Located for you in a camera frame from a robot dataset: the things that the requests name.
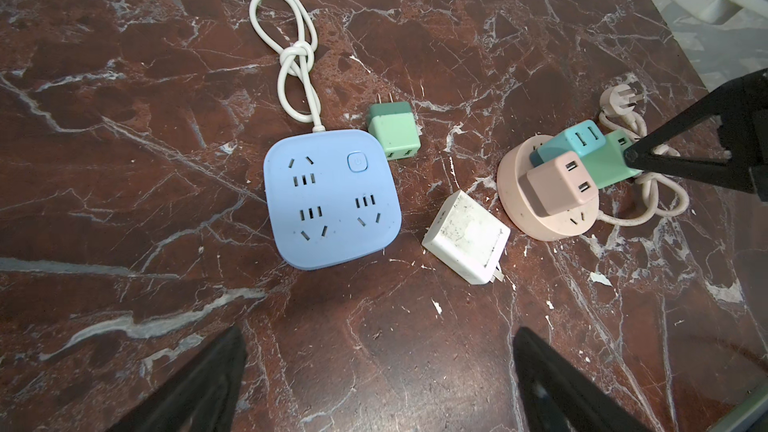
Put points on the white plug adapter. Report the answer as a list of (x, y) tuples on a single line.
[(468, 239)]

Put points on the pink plug adapter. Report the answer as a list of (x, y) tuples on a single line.
[(557, 185)]

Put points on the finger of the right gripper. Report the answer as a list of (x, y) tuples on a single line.
[(700, 141)]

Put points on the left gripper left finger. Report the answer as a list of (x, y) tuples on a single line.
[(202, 396)]

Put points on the teal plug adapter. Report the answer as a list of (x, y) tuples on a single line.
[(582, 138)]

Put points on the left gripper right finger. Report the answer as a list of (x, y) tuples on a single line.
[(558, 397)]

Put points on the pink round power strip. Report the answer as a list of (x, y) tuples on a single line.
[(563, 225)]

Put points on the green plug adapter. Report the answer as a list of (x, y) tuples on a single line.
[(393, 124), (606, 165)]

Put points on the blue square power strip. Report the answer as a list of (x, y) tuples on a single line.
[(331, 198)]

